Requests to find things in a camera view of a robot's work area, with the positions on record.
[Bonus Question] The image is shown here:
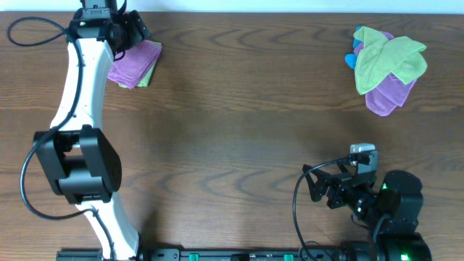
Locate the purple microfiber cloth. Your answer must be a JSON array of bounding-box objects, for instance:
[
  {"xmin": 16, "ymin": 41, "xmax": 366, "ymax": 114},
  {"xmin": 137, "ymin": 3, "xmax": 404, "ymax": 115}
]
[{"xmin": 107, "ymin": 38, "xmax": 163, "ymax": 90}]

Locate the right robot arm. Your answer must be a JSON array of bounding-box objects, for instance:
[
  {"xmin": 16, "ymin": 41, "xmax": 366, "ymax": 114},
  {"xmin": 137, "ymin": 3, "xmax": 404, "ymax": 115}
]
[{"xmin": 299, "ymin": 144, "xmax": 431, "ymax": 260}]

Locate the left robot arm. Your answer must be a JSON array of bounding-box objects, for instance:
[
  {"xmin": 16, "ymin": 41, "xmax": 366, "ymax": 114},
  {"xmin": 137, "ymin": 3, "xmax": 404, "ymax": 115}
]
[{"xmin": 27, "ymin": 0, "xmax": 152, "ymax": 260}]

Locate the folded green cloth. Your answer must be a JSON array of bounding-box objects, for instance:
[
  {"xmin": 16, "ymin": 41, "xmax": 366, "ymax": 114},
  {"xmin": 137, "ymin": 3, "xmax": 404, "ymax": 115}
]
[{"xmin": 117, "ymin": 40, "xmax": 163, "ymax": 90}]

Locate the crumpled purple cloth in pile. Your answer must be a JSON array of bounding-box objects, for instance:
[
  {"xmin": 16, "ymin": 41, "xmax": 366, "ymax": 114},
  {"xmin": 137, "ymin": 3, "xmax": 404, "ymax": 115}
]
[{"xmin": 353, "ymin": 43, "xmax": 418, "ymax": 117}]

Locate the blue cloth in pile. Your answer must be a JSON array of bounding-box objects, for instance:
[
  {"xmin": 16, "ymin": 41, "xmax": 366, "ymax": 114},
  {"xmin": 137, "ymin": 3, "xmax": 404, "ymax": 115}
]
[{"xmin": 344, "ymin": 38, "xmax": 362, "ymax": 69}]

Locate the crumpled green cloth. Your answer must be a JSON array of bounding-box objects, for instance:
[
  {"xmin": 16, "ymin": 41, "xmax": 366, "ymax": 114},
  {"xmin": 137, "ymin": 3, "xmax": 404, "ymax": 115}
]
[{"xmin": 353, "ymin": 26, "xmax": 427, "ymax": 95}]

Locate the right black cable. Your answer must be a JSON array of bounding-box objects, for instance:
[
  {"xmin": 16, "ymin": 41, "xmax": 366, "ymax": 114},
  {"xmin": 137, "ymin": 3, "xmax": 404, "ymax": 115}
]
[{"xmin": 292, "ymin": 154, "xmax": 370, "ymax": 261}]

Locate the black cable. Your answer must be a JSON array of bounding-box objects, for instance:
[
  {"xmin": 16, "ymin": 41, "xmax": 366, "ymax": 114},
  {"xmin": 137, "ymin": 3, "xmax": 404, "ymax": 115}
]
[
  {"xmin": 6, "ymin": 0, "xmax": 128, "ymax": 261},
  {"xmin": 292, "ymin": 154, "xmax": 370, "ymax": 261}
]

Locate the left black cable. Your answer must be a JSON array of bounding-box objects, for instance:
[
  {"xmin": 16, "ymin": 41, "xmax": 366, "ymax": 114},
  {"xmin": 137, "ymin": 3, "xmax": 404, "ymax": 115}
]
[{"xmin": 6, "ymin": 0, "xmax": 128, "ymax": 261}]

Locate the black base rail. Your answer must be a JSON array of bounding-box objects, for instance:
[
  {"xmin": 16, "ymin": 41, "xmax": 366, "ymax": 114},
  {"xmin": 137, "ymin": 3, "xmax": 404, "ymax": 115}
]
[{"xmin": 56, "ymin": 246, "xmax": 363, "ymax": 261}]

